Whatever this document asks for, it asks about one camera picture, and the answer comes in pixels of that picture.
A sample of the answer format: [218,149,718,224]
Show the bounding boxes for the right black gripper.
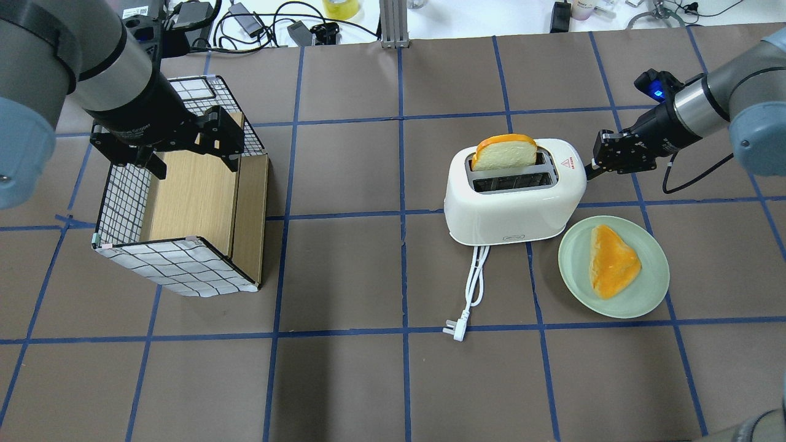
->
[584,103,701,181]

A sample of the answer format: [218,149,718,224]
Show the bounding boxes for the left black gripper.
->
[89,71,244,180]

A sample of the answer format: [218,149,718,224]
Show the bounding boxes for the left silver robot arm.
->
[1,1,244,209]

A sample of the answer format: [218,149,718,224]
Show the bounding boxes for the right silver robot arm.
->
[586,29,785,179]

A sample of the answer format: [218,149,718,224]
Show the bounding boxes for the white two-slot toaster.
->
[443,138,586,246]

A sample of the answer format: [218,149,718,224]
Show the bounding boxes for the bread slice in toaster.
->
[470,134,538,173]

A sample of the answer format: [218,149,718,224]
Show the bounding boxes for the orange bread piece on plate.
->
[589,224,641,300]

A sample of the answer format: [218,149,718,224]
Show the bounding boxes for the light green round plate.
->
[558,215,670,319]

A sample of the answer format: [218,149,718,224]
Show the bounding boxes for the black laptop power brick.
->
[228,2,264,37]

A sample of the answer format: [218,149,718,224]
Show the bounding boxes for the black power adapter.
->
[548,1,572,34]

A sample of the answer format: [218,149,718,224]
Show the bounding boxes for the white plastic cup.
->
[570,0,598,21]

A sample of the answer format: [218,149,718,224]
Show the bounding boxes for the yellow tape roll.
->
[322,0,361,21]

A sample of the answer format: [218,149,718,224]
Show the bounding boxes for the wooden wire mesh crate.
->
[91,76,269,297]

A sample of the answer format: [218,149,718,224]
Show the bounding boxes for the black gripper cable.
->
[661,150,736,195]

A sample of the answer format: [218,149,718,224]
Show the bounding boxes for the white toaster power cable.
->
[442,244,491,342]

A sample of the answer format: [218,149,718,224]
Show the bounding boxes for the aluminium frame post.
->
[379,0,410,48]

